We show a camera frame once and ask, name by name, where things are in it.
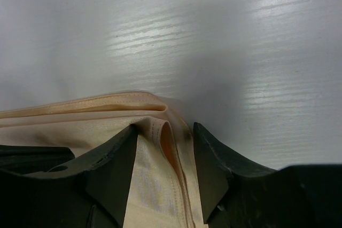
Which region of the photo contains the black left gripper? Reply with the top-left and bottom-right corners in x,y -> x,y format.
1,145 -> 75,176

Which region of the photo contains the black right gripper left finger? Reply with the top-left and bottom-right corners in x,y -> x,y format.
1,125 -> 138,227

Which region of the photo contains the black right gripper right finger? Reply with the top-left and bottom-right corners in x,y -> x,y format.
193,123 -> 341,227

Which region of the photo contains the beige cloth napkin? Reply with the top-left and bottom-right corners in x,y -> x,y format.
1,92 -> 204,227

